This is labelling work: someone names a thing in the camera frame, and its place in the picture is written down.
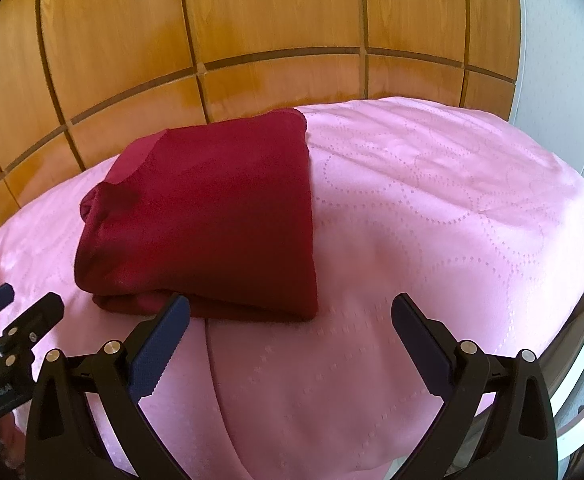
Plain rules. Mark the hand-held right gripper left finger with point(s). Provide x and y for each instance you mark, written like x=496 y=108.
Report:
x=159 y=345

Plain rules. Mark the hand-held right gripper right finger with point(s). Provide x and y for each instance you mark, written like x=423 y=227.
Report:
x=419 y=340

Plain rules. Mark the maroon embroidered sweater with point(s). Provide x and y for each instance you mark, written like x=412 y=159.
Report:
x=207 y=210

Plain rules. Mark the pink dotted blanket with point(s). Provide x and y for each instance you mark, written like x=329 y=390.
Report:
x=421 y=220

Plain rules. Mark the wooden wardrobe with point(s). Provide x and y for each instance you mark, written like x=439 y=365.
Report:
x=222 y=35

